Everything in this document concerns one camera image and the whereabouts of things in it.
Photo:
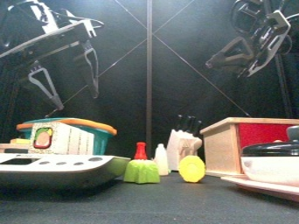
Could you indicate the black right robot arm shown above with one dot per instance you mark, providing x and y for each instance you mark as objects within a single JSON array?
[{"x": 286, "y": 5}]

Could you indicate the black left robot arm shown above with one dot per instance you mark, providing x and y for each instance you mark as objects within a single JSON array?
[{"x": 15, "y": 23}]

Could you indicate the white box with sushi picture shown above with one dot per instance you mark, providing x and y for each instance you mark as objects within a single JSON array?
[{"x": 70, "y": 140}]

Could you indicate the small yellow toy block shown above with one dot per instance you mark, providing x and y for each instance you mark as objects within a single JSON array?
[{"x": 21, "y": 141}]

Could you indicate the teal basket with orange rim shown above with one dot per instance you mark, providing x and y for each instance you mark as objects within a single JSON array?
[{"x": 102, "y": 140}]

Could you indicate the beige wooden toy piece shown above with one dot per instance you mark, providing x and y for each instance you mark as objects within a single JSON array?
[{"x": 11, "y": 147}]

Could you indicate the white kitchen scale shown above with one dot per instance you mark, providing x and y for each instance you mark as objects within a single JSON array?
[{"x": 58, "y": 172}]

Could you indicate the red toy bottle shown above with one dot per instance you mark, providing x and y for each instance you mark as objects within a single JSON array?
[{"x": 141, "y": 151}]

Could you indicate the wooden box with red side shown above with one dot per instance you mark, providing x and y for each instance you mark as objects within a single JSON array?
[{"x": 220, "y": 148}]

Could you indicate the black pot lid grey knob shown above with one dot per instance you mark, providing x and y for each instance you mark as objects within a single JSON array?
[{"x": 273, "y": 149}]

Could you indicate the white toy jug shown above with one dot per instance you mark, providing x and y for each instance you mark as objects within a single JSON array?
[{"x": 161, "y": 160}]

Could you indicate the white toy knife block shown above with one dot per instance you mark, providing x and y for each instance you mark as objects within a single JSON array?
[{"x": 181, "y": 151}]

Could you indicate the light green toy vegetable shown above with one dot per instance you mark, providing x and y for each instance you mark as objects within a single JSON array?
[{"x": 142, "y": 172}]

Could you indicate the yellow toy corn piece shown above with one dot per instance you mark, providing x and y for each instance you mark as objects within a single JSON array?
[{"x": 192, "y": 169}]

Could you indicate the white toy pot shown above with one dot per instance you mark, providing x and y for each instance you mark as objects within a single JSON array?
[{"x": 269, "y": 172}]

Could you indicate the pink tray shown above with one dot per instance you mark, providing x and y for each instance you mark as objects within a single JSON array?
[{"x": 265, "y": 188}]

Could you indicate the black vertical frame pole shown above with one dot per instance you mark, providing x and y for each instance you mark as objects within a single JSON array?
[
  {"x": 284, "y": 87},
  {"x": 149, "y": 73}
]

